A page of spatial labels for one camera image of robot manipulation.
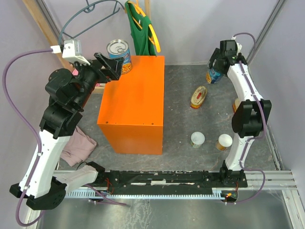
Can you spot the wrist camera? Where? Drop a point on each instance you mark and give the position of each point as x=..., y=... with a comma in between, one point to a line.
x=229, y=48
x=72, y=52

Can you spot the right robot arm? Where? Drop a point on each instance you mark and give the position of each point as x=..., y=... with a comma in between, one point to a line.
x=250, y=118

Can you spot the teal plastic hanger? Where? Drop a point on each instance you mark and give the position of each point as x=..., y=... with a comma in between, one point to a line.
x=88, y=17

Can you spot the small can white lid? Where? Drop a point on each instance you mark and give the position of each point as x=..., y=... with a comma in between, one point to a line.
x=224, y=141

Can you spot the green tank top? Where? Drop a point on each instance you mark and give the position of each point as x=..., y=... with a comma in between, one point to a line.
x=140, y=31

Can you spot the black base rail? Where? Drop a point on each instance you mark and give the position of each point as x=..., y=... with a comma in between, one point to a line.
x=167, y=182

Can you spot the wooden tray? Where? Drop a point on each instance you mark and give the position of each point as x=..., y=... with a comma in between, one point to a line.
x=97, y=89

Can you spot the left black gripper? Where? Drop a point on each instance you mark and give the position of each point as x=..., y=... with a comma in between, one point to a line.
x=113, y=69

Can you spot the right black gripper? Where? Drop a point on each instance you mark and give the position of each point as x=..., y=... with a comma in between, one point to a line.
x=215, y=56

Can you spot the yellow plastic hanger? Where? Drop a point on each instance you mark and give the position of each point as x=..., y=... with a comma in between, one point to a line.
x=154, y=38

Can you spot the oval red sardine tin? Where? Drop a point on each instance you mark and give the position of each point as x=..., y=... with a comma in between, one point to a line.
x=198, y=97

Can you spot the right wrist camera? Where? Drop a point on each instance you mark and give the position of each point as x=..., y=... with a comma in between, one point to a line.
x=229, y=48

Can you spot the oval tin near wall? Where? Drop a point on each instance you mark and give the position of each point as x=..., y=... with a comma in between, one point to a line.
x=236, y=104

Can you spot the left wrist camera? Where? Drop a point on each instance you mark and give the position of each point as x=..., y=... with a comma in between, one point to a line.
x=72, y=52

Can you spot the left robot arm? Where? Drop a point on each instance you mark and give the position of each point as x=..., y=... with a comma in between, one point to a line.
x=68, y=96

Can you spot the wooden upright behind shirt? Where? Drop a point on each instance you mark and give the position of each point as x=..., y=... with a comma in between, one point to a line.
x=147, y=4

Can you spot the blue soup can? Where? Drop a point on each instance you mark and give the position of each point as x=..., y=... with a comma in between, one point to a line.
x=120, y=48

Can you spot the orange box counter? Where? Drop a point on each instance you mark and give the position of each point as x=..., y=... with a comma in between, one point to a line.
x=132, y=108

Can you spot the wooden post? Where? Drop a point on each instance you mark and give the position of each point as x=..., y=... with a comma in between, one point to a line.
x=41, y=20

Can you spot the mauve cloth on floor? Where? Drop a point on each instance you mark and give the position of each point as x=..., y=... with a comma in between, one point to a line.
x=78, y=148

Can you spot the pink cloth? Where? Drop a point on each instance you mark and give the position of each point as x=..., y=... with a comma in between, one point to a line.
x=75, y=72

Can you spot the can with white lid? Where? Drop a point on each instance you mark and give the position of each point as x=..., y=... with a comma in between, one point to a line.
x=197, y=139

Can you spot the aluminium corner profile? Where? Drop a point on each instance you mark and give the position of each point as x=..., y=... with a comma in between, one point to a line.
x=266, y=28

